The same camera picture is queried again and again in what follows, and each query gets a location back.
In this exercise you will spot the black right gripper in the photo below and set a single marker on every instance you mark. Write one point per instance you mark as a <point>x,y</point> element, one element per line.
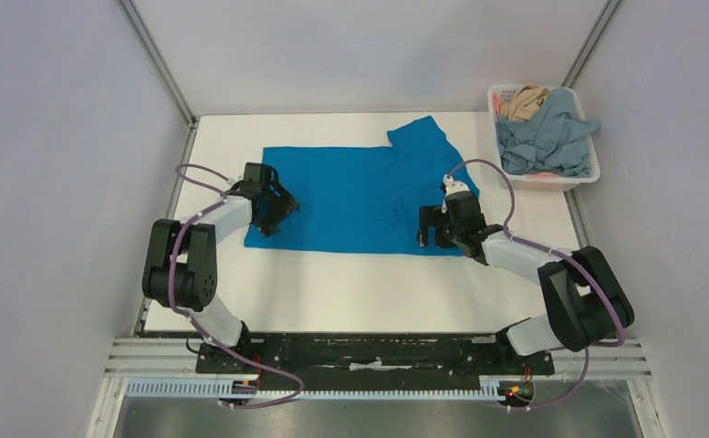
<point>441,224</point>

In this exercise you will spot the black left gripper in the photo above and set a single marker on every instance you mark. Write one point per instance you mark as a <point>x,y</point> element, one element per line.
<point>286,203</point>

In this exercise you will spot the blue t-shirt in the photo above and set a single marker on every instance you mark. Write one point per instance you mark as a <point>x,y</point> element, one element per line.
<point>362,200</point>

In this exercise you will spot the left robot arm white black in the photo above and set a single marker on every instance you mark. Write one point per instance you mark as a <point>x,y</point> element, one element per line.
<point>181,268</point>

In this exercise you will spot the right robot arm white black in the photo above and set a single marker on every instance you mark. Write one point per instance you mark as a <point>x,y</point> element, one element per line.
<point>585,304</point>

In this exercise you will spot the white plastic laundry basket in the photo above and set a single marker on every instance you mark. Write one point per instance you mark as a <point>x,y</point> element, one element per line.
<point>503,93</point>

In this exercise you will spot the grey-blue t-shirt in basket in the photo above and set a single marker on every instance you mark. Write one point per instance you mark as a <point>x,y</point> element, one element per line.
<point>574,149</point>

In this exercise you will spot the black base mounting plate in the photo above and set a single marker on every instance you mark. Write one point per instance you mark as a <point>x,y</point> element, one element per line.
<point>269,378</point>

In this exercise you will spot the beige t-shirt in basket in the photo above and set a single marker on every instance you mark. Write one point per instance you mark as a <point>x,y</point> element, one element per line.
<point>525,103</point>

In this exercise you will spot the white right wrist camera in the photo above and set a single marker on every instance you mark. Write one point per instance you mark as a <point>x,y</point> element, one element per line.
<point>451,186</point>

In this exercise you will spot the aluminium frame rail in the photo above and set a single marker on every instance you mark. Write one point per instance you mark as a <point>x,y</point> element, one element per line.
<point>173,358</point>

